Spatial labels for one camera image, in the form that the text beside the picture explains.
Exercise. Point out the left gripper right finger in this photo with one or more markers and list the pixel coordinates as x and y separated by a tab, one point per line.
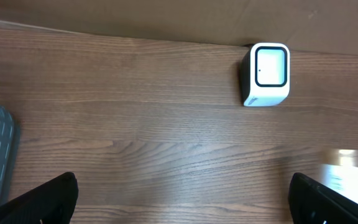
313	203

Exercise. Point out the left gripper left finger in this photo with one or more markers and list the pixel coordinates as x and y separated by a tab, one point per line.
52	202

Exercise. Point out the white tube gold cap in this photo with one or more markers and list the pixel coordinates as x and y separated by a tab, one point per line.
339	172

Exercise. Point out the white barcode scanner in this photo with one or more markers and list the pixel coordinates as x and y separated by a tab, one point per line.
265	75

